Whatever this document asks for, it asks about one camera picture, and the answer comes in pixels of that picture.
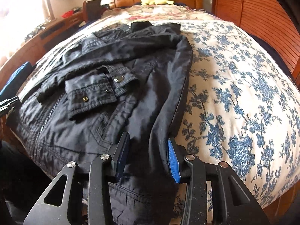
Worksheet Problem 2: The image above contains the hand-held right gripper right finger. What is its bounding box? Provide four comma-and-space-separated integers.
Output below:
167, 139, 270, 225

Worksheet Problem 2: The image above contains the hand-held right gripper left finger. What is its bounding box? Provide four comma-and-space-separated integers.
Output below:
23, 132, 130, 225

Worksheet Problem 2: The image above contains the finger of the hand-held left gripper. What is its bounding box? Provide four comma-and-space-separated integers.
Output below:
0, 96, 21, 117

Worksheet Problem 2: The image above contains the black jacket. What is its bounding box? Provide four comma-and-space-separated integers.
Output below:
7, 21, 194, 225

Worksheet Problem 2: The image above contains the folded navy garment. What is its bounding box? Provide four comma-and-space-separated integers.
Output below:
0, 61, 33, 99

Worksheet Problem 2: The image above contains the wooden desk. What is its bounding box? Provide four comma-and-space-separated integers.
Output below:
0, 12, 85, 75

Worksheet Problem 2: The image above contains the window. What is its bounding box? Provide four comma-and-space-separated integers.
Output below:
0, 0, 54, 59

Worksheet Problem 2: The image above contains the blue floral bedsheet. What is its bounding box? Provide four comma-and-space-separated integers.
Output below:
19, 20, 300, 216

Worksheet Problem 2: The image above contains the wooden chair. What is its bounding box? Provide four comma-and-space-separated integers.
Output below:
82, 0, 110, 25

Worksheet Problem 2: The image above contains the navy bed sheet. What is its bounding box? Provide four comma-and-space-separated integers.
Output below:
253, 34, 293, 80

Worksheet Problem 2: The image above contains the pink floral quilt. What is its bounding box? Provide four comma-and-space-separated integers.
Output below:
98, 3, 211, 29

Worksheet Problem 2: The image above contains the wooden louvered wardrobe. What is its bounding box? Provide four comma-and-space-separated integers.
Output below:
211, 0, 300, 82

